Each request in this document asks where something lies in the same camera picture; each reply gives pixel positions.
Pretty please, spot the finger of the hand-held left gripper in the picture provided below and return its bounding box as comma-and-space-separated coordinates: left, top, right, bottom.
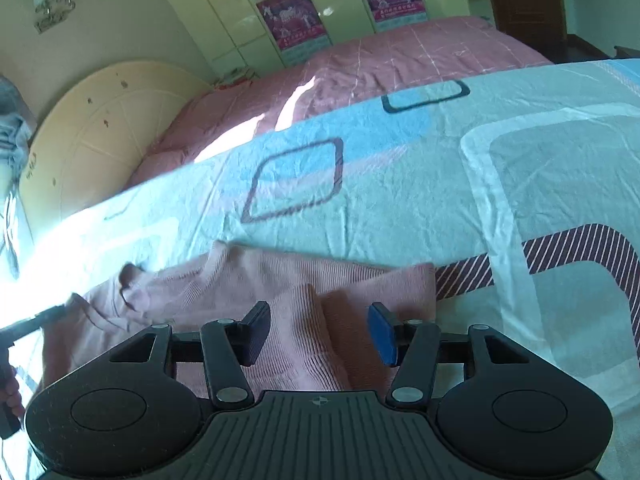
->
25, 305, 69, 333

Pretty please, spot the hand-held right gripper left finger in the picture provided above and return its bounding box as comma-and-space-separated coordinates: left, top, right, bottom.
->
102, 301, 272, 409

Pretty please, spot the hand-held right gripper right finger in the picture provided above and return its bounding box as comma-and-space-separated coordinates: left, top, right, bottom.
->
369, 302, 540, 408

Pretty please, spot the pink sweater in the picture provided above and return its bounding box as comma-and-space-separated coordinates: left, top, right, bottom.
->
40, 241, 438, 401

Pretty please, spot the person's left hand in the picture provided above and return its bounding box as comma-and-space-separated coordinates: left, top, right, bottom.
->
0, 362, 25, 418

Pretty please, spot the blue patterned bed sheet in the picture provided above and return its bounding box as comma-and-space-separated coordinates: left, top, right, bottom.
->
0, 57, 640, 480

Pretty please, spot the blue curtain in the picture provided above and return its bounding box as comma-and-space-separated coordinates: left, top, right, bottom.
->
0, 75, 36, 281

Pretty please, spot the cream wooden headboard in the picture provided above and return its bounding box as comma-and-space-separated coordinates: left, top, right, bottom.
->
19, 58, 213, 216

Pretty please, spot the stack of books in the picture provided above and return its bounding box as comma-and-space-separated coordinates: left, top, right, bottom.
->
215, 67, 258, 88

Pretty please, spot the pink bedspread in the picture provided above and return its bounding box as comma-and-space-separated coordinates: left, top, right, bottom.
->
125, 15, 553, 191

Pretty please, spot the cream wardrobe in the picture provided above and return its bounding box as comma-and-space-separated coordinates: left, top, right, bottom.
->
142, 0, 473, 81

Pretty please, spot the brown wooden door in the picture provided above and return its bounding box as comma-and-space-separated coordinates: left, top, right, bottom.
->
482, 0, 568, 43

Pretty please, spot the twin shade wall lamp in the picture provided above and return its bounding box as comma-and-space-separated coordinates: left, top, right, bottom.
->
31, 0, 77, 35

